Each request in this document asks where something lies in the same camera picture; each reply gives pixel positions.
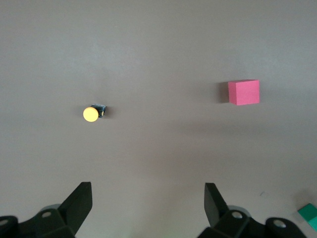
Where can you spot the green cube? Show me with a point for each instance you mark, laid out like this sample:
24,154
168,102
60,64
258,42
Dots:
310,215

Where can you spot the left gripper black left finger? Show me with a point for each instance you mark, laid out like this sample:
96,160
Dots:
79,205

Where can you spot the orange push button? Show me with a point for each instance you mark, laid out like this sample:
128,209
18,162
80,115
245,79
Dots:
90,114

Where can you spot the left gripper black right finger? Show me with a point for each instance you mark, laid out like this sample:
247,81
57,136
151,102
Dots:
215,208

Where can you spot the red cube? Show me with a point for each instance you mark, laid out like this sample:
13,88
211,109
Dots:
245,93

